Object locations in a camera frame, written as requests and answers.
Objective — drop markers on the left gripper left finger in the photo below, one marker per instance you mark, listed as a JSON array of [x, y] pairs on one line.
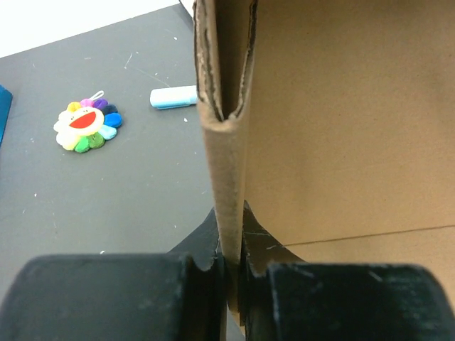
[[177, 295]]

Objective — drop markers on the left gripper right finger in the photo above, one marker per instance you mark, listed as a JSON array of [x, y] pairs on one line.
[[283, 297]]

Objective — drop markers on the brown cardboard box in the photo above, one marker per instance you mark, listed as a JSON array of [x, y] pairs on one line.
[[334, 122]]

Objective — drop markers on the blue toothpaste box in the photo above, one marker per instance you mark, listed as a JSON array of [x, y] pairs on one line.
[[5, 105]]

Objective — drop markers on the rainbow flower plush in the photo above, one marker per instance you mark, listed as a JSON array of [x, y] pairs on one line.
[[87, 124]]

